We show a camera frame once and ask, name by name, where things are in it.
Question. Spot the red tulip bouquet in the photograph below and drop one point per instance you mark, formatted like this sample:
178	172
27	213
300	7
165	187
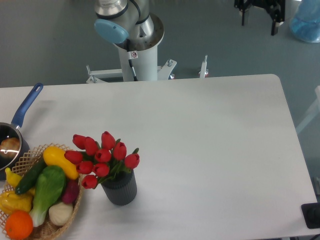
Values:
107	161

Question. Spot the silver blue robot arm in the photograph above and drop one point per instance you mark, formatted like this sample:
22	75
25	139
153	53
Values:
128	24

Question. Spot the dark grey ribbed vase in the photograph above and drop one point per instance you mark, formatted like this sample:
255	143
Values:
123	190

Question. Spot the purple red radish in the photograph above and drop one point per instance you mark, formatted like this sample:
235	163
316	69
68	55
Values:
71	192

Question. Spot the yellow squash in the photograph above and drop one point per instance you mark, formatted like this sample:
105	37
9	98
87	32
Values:
55	156

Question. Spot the green bok choy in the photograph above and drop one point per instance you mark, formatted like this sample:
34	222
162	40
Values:
48	189

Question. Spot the white garlic bulb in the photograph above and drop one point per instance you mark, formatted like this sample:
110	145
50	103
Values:
60	213

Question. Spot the woven wicker basket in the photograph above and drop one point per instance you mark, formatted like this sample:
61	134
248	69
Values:
46	231

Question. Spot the dark green cucumber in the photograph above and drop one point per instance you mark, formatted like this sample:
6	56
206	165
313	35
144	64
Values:
29	179

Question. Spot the brown bread in pan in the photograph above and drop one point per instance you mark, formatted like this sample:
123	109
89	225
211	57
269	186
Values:
10	145

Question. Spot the yellow banana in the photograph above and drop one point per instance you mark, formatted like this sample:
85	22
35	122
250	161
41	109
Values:
12	178

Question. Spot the black stand on floor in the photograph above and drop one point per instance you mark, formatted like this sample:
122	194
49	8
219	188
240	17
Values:
276	10

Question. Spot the yellow bell pepper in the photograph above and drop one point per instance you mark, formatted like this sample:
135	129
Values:
11	202

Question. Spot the orange fruit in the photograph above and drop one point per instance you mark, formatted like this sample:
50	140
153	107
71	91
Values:
19	225

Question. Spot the black device at table edge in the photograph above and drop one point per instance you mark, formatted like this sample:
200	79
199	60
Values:
311	214

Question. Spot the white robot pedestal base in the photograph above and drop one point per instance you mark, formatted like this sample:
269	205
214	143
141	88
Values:
136	65

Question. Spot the blue handled saucepan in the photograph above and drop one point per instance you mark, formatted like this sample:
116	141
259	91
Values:
12	130

